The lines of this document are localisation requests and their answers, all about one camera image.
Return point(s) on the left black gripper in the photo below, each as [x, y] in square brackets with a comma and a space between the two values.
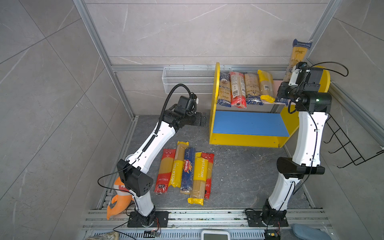
[197, 120]

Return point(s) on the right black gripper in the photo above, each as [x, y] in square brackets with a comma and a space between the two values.
[281, 92]

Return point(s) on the blue Sankara spaghetti bag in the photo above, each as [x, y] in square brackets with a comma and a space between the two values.
[224, 94]

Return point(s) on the yellow end spaghetti bag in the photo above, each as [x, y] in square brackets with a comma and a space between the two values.
[266, 85]

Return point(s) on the blue trim spaghetti bag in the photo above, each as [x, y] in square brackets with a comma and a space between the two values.
[298, 54]

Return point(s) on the blue Barilla spaghetti box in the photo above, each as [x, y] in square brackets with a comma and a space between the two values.
[188, 171]

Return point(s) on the thin red spaghetti bag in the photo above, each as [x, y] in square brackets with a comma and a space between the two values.
[210, 158]

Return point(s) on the dark blue end spaghetti bag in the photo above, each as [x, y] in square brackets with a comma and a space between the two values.
[253, 94]

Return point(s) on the red label spaghetti bag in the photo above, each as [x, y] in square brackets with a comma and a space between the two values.
[238, 90]

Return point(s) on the yellow Pastatime spaghetti bag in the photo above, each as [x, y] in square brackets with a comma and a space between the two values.
[199, 180]

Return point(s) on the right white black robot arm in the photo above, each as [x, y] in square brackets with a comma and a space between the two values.
[313, 108]

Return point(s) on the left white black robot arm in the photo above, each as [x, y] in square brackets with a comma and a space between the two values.
[133, 169]

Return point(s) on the yellow pink blue wooden shelf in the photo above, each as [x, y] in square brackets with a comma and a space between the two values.
[253, 129]

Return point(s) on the yellow label spaghetti bag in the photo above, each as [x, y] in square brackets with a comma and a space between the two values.
[178, 164]

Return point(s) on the orange plush toy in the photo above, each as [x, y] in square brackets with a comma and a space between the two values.
[120, 201]

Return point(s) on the white digital scale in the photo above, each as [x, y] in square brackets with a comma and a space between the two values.
[215, 235]

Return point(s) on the blue grey cloth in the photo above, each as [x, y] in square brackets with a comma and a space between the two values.
[304, 232]

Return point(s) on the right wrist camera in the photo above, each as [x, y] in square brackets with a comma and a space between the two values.
[298, 69]

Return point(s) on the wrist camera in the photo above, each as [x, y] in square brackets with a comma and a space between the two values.
[194, 97]
[298, 69]

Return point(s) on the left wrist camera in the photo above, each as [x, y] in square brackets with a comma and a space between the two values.
[194, 97]

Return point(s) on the white wire mesh basket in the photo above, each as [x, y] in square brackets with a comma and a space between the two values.
[199, 80]

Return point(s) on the black wire hook rack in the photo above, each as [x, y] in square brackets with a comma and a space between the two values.
[343, 144]

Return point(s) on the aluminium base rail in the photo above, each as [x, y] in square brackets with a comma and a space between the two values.
[183, 224]

